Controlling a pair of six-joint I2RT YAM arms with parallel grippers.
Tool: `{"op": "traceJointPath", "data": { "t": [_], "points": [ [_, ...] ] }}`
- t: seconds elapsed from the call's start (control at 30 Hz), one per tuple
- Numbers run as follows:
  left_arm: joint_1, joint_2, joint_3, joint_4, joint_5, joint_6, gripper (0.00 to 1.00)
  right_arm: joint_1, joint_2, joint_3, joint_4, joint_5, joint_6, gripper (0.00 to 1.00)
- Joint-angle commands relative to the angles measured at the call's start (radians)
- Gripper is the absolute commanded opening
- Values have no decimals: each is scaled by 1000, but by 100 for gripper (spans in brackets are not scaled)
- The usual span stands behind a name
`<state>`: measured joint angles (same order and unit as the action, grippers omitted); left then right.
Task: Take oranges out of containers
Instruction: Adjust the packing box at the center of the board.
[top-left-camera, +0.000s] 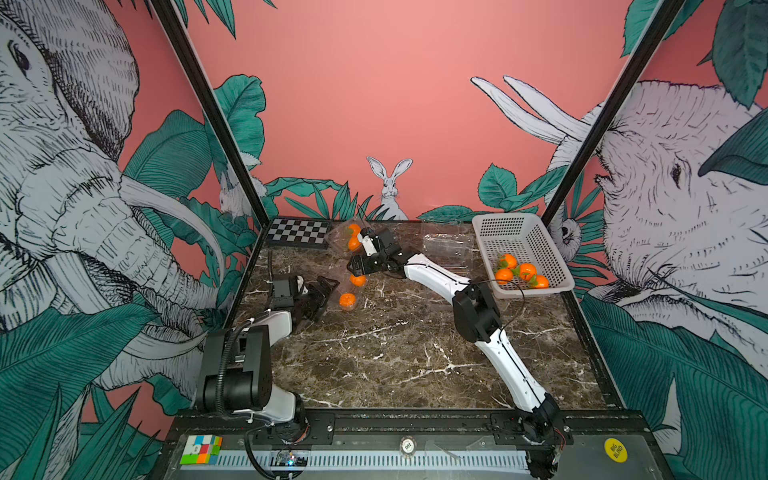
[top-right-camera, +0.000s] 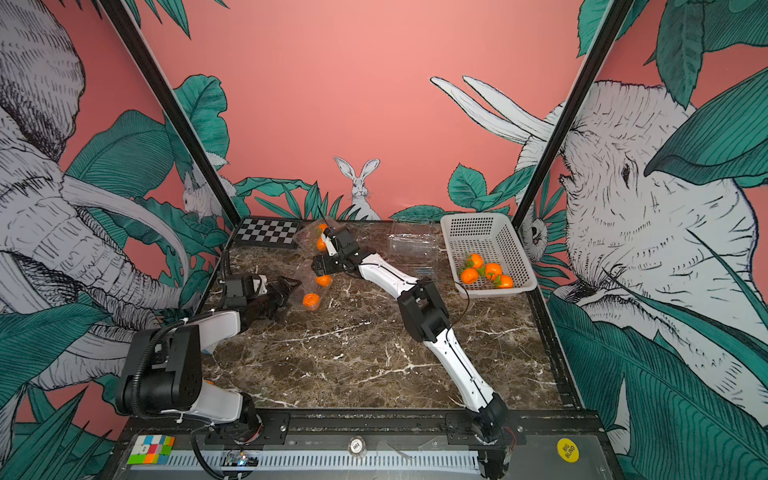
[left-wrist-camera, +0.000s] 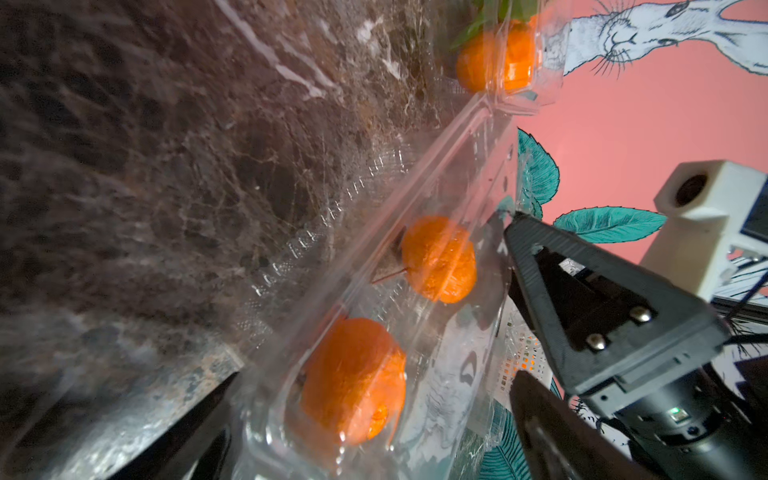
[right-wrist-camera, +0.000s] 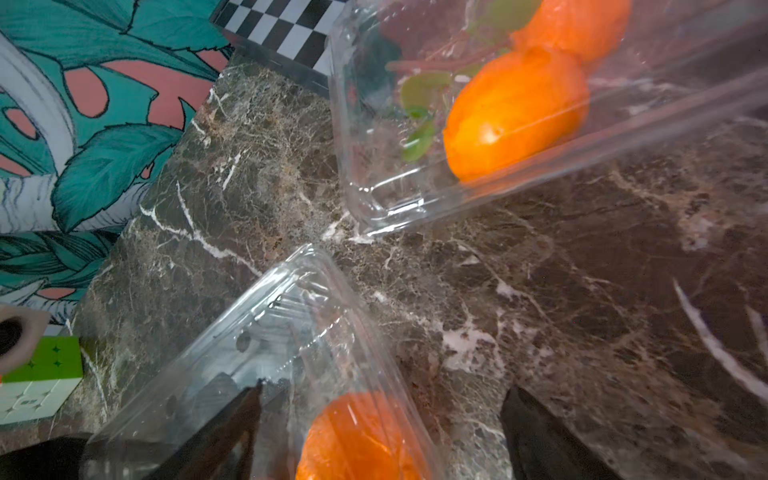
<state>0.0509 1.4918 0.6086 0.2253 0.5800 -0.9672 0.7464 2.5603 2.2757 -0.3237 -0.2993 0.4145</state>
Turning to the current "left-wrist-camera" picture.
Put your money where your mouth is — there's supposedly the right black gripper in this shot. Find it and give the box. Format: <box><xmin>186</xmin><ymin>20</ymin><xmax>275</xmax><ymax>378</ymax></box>
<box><xmin>504</xmin><ymin>213</ymin><xmax>767</xmax><ymax>479</ymax></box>

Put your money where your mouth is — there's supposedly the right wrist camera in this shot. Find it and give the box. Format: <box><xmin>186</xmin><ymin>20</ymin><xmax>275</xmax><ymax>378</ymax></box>
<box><xmin>640</xmin><ymin>160</ymin><xmax>767</xmax><ymax>300</ymax></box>

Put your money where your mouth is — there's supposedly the orange container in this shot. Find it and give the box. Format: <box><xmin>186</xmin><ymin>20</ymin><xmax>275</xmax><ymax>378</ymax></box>
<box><xmin>300</xmin><ymin>318</ymin><xmax>407</xmax><ymax>445</ymax></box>
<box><xmin>401</xmin><ymin>216</ymin><xmax>477</xmax><ymax>304</ymax></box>
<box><xmin>456</xmin><ymin>22</ymin><xmax>536</xmax><ymax>93</ymax></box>

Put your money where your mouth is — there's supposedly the clear clamshell container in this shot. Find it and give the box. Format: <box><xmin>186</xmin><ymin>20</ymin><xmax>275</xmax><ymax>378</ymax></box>
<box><xmin>229</xmin><ymin>95</ymin><xmax>518</xmax><ymax>479</ymax></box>
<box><xmin>429</xmin><ymin>1</ymin><xmax>572</xmax><ymax>115</ymax></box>

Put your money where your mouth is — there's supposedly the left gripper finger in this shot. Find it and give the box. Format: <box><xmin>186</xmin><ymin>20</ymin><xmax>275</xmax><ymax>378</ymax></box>
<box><xmin>111</xmin><ymin>372</ymin><xmax>239</xmax><ymax>480</ymax></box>

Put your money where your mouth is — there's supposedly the white perforated plastic basket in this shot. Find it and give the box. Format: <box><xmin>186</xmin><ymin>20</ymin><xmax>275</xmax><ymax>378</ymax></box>
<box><xmin>486</xmin><ymin>298</ymin><xmax>561</xmax><ymax>404</ymax></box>

